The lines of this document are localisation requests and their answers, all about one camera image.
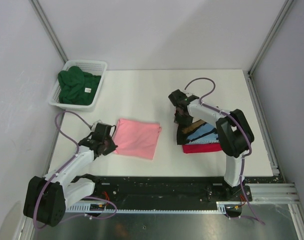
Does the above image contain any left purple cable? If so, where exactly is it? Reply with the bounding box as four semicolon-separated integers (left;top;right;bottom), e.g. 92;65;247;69
33;110;117;230

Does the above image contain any green t-shirt in basket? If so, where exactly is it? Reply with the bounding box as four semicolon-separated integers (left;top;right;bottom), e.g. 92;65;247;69
57;66;101;106

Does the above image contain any black printed t-shirt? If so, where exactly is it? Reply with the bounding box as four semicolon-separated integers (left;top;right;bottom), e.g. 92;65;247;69
176;120;219;145

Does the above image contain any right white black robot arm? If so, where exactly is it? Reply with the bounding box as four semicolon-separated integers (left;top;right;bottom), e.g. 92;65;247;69
168;90;255;201

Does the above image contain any aluminium frame post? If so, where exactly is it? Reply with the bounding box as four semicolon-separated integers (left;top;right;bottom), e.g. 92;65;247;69
248;0;297;77
29;0;68;63

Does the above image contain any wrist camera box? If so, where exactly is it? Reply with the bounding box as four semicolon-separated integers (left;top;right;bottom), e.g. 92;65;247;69
168;89;187;107
92;122;116;141

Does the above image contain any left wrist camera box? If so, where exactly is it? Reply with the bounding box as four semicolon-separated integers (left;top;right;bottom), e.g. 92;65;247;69
92;122;116;141

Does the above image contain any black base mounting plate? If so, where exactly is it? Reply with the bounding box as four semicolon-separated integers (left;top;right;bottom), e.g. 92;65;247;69
72;174;253;202

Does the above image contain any red t-shirt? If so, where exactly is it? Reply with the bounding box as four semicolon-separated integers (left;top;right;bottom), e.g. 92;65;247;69
182;143;222;154

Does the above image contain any pink t-shirt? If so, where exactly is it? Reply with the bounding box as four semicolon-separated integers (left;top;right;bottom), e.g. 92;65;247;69
113;118;162;160

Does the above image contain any right aluminium frame post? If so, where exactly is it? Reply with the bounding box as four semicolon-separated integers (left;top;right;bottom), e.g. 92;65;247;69
248;0;297;77

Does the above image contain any white slotted cable duct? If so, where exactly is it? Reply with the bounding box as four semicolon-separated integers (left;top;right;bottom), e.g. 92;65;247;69
65;201;241;215

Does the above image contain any left aluminium frame post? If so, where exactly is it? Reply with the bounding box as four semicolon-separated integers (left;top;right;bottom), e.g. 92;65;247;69
29;0;68;63

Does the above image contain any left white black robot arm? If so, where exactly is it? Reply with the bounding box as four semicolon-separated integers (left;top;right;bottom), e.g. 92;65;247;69
23;135;117;227

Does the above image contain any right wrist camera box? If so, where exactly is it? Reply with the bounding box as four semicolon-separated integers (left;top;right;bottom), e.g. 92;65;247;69
168;89;187;107

